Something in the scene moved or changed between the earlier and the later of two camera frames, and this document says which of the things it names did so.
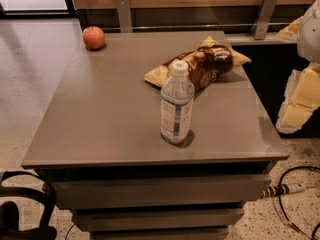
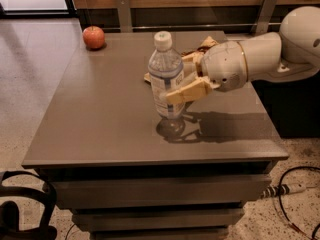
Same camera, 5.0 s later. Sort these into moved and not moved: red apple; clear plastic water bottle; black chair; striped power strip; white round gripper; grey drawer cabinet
Moved: white round gripper; clear plastic water bottle
Not moved: striped power strip; black chair; grey drawer cabinet; red apple
